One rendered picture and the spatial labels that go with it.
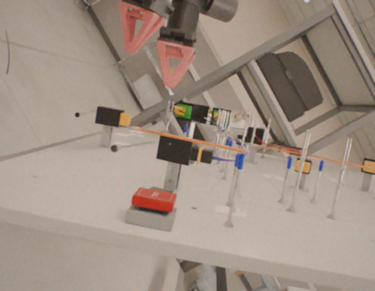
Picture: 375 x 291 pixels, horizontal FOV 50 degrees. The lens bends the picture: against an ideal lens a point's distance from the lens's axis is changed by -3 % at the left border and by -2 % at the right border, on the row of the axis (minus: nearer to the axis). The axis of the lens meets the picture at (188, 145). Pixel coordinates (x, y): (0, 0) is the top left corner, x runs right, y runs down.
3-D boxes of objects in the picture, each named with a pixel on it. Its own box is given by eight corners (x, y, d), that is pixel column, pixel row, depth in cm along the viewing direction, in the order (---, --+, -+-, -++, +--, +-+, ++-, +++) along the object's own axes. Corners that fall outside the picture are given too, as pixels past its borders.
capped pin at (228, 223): (221, 223, 55) (237, 145, 54) (232, 224, 56) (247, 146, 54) (224, 227, 54) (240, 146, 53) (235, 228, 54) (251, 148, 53)
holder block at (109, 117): (74, 138, 108) (79, 101, 107) (118, 147, 107) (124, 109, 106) (68, 140, 103) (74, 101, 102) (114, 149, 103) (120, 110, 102)
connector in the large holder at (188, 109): (190, 119, 139) (192, 106, 139) (184, 118, 137) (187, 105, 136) (177, 116, 142) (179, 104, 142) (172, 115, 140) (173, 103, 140)
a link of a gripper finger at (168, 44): (187, 91, 80) (197, 43, 79) (185, 88, 73) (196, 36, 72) (153, 84, 80) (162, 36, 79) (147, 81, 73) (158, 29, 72)
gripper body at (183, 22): (195, 52, 82) (203, 15, 82) (194, 43, 72) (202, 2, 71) (164, 45, 82) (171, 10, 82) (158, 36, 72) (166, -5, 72)
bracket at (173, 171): (167, 186, 72) (172, 158, 71) (180, 189, 71) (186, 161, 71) (158, 190, 68) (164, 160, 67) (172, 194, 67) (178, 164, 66)
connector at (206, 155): (186, 156, 70) (188, 145, 70) (213, 162, 69) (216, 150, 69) (182, 158, 67) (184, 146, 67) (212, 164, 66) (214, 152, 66)
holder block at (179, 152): (163, 156, 72) (167, 134, 71) (194, 163, 70) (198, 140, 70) (155, 159, 68) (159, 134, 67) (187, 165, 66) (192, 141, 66)
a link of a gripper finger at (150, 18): (155, 62, 73) (173, 11, 72) (140, 56, 66) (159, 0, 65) (123, 49, 75) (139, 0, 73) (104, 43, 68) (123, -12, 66)
